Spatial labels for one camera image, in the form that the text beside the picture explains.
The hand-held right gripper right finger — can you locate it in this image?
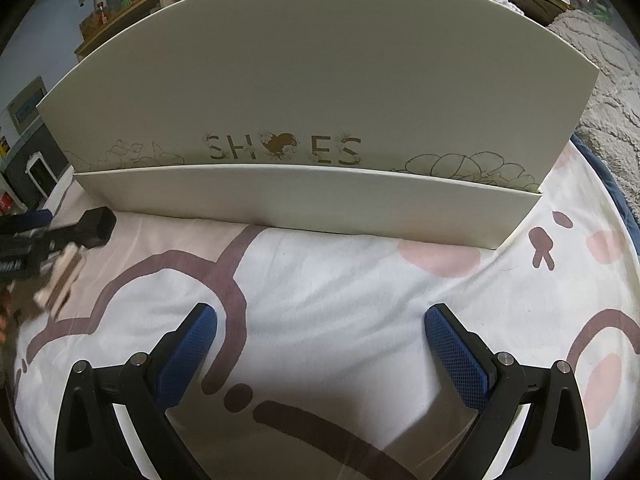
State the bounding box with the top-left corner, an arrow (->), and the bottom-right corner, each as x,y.
423,303 -> 592,480

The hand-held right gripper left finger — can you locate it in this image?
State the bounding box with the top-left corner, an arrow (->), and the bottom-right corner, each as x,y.
54,303 -> 219,480

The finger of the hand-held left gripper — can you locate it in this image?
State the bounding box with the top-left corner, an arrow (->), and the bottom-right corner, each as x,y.
0,210 -> 54,235
29,222 -> 85,267

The beige lighter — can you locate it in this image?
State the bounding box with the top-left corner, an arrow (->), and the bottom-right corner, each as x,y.
32,244 -> 84,312

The white shoe box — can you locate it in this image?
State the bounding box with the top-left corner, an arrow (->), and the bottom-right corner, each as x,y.
37,0 -> 600,197

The white space heater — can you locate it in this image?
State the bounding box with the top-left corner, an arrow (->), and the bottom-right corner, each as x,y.
25,156 -> 57,198

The white shoe box lid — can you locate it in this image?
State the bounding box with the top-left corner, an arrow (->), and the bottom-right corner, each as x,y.
73,162 -> 544,251

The small cardboard box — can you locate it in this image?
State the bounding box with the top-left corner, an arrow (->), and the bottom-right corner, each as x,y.
80,12 -> 103,41

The wall poster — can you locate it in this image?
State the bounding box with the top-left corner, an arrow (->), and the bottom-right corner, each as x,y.
7,76 -> 48,132

